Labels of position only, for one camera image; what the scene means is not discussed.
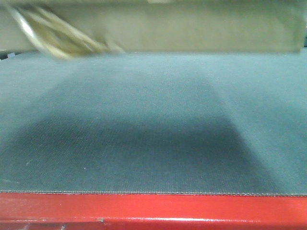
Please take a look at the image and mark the brown cardboard carton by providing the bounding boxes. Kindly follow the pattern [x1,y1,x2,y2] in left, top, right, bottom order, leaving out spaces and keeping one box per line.
[0,0,307,59]

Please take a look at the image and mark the dark green conveyor belt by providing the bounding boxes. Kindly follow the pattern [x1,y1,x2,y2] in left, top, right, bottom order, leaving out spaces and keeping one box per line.
[0,50,307,196]

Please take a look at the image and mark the red conveyor frame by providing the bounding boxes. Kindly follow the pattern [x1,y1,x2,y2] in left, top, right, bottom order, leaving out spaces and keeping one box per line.
[0,193,307,230]

